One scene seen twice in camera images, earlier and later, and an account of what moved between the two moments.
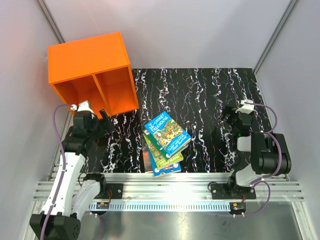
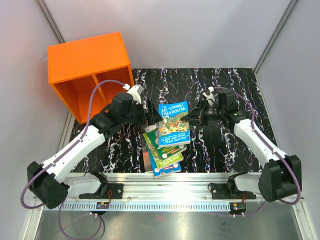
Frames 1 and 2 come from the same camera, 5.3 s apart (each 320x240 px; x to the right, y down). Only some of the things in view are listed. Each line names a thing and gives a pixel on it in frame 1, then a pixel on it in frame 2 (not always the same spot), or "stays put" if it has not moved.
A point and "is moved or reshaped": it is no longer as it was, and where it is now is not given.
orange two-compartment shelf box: [96, 69] stays put
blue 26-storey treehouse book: [168, 133] is moved or reshaped
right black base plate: [224, 191] stays put
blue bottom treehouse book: [171, 168] stays put
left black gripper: [108, 124] → [153, 116]
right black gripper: [229, 110] → [193, 117]
